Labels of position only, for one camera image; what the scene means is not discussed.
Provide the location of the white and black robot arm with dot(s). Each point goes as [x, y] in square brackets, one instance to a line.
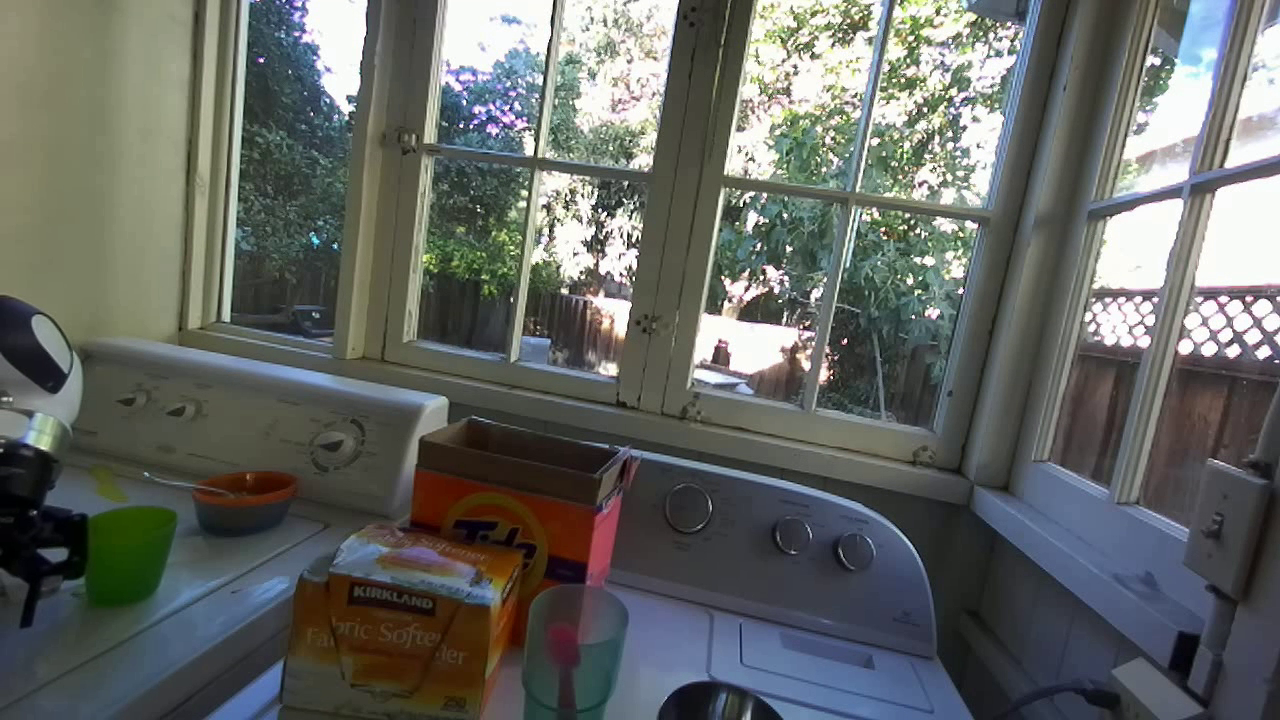
[35, 363]

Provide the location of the translucent teal plastic cup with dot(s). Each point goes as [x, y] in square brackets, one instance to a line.
[603, 653]

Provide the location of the green plastic cup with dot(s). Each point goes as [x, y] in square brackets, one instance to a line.
[125, 553]

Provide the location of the white framed window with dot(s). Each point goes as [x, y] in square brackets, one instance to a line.
[802, 421]
[504, 372]
[1024, 294]
[362, 202]

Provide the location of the round silver dryer knob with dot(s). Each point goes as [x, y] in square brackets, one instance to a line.
[853, 553]
[794, 536]
[689, 508]

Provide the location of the orange Tide detergent box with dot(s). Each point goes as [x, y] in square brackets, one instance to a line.
[504, 525]

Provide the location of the pink plastic spoon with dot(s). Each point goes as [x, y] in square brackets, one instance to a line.
[566, 653]

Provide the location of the round washer dial knob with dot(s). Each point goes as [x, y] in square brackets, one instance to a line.
[339, 446]

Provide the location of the green leafy trees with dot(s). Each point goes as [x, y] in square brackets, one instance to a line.
[920, 160]

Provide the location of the shiny metal bowl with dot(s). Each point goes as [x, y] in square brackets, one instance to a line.
[723, 700]

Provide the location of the white dryer lint hatch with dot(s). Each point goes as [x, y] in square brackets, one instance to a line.
[825, 667]

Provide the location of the yellow Kirkland box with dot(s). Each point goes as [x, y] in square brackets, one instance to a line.
[401, 626]

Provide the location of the white washing machine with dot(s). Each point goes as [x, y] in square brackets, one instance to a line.
[240, 413]

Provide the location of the orange bowl with grey outside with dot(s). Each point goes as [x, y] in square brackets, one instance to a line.
[246, 506]

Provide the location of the brown wooden lattice fence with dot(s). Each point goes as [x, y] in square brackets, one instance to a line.
[1203, 387]

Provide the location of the white power plug box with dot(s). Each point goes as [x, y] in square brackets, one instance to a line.
[1155, 693]

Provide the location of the white wall switch plate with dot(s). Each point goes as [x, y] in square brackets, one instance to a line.
[1227, 525]

